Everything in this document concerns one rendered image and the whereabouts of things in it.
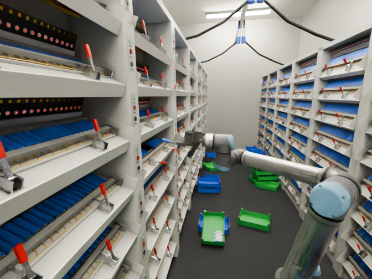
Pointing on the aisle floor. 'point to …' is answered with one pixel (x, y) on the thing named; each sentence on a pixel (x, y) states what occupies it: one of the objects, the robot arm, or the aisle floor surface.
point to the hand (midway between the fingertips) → (171, 141)
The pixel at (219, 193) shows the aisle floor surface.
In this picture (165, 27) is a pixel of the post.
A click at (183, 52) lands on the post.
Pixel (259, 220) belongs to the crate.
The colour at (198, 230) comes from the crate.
